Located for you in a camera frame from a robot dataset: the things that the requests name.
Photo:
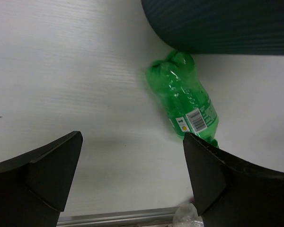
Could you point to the green plastic soda bottle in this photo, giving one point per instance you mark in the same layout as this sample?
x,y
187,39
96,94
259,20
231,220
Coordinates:
x,y
175,83

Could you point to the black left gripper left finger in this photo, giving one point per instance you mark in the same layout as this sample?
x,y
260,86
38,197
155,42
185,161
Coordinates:
x,y
34,187

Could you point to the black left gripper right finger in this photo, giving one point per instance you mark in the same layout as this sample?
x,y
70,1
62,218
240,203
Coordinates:
x,y
231,192

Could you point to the dark teal plastic bin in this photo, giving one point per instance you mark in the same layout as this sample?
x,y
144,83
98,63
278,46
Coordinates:
x,y
252,27

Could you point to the clear bottle black label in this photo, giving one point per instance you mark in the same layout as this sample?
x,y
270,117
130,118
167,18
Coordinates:
x,y
187,216

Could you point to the aluminium table edge rail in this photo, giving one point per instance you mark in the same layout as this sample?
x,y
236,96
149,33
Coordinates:
x,y
134,218

